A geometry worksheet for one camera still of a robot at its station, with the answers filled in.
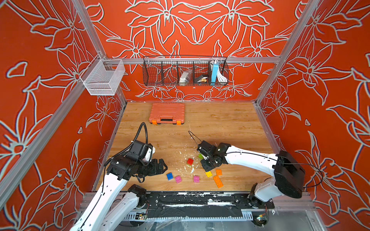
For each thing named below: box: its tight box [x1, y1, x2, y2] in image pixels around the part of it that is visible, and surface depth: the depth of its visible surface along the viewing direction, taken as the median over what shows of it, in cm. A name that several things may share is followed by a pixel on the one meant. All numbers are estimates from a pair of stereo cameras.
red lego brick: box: [186, 157, 195, 166], surface depth 85 cm
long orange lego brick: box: [212, 175, 225, 189], surface depth 81 cm
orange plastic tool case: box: [148, 102, 185, 126], surface depth 108 cm
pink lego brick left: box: [175, 175, 183, 184], surface depth 81 cm
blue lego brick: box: [166, 172, 174, 181], surface depth 82 cm
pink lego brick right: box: [193, 175, 200, 183], surface depth 81 cm
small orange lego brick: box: [215, 168, 223, 176], surface depth 84 cm
